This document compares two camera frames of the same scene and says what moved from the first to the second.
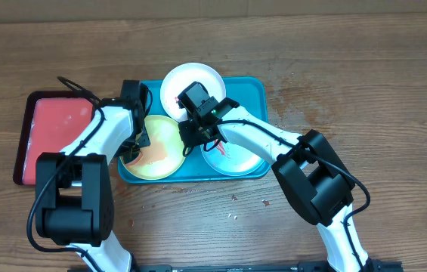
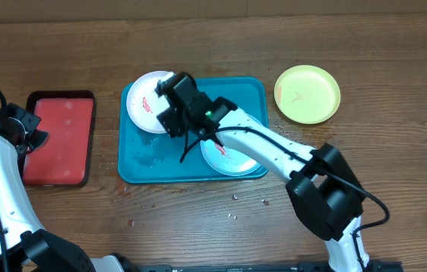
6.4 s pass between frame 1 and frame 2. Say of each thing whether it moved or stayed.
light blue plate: stayed
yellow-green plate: moved
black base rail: stayed
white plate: moved
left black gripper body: moved
